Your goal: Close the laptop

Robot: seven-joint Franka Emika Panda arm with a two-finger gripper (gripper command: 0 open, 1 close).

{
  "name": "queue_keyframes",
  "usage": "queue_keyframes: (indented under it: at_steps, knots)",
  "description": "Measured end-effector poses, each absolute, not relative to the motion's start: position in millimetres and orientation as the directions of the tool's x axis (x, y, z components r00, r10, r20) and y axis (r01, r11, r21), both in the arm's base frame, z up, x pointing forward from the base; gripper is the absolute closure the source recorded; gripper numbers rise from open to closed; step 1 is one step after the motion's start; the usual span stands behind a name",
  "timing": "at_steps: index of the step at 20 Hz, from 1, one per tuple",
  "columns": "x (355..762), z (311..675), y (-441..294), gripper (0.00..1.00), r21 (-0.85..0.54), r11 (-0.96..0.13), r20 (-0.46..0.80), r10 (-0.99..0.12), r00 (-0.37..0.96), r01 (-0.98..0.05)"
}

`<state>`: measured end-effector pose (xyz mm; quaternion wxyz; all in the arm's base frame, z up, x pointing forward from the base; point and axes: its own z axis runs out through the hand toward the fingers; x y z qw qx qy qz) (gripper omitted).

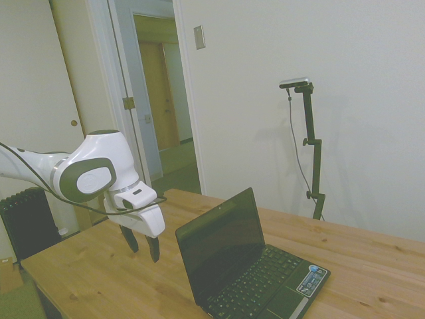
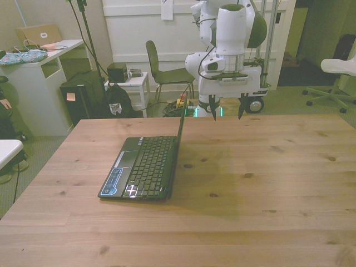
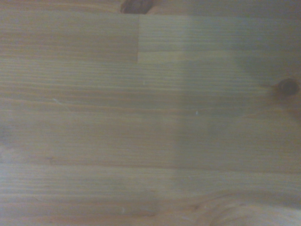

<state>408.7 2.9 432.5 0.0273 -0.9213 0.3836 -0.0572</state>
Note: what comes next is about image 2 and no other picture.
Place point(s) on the small grey gadget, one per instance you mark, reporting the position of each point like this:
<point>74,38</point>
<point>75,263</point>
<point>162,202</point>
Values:
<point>135,73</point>

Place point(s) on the cardboard box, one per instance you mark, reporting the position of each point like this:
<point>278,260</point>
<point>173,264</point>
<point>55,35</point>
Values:
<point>39,34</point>

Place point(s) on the white swivel chair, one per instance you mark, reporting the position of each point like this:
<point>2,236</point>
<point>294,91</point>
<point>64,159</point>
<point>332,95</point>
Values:
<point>338,66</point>

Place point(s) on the red emergency stop button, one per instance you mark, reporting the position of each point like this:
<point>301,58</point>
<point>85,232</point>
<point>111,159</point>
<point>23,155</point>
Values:
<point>182,96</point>

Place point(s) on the white paper sheet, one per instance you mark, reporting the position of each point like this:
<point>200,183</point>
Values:
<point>167,9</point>

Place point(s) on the dark green chair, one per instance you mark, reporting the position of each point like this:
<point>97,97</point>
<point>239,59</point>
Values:
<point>155,62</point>

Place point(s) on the black computer tower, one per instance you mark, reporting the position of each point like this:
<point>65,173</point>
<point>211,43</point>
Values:
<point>75,103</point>

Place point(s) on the orange sticky note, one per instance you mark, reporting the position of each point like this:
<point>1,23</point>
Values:
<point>70,96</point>

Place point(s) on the black backpack with patch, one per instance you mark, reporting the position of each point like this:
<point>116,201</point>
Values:
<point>116,101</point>

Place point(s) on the small white side table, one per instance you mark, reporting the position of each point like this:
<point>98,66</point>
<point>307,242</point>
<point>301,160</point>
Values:
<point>137,83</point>

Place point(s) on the aluminium frame post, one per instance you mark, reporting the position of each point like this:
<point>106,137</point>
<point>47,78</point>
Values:
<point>269,41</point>

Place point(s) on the white desk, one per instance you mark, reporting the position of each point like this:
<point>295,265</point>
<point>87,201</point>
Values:
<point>33,91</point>

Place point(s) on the white round table edge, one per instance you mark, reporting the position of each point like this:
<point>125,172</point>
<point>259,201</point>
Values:
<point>9,151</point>

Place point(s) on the black tripod stand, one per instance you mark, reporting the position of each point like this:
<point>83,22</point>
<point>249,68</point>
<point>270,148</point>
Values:
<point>89,36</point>

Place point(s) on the black box device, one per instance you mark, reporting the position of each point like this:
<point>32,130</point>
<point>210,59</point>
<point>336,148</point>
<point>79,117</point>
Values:
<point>116,73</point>

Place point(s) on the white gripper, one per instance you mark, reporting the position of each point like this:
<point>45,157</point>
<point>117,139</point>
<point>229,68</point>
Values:
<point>231,87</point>

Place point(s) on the black laptop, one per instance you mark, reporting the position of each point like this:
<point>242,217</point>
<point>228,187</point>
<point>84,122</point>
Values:
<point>144,167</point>

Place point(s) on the pink round object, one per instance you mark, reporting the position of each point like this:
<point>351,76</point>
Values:
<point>49,46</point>

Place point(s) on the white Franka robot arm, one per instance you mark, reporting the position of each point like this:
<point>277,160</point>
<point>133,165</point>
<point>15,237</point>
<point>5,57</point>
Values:
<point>231,36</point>

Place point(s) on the patterned fabric pouch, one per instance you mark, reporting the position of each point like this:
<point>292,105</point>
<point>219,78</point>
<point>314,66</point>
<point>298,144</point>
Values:
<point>22,57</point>

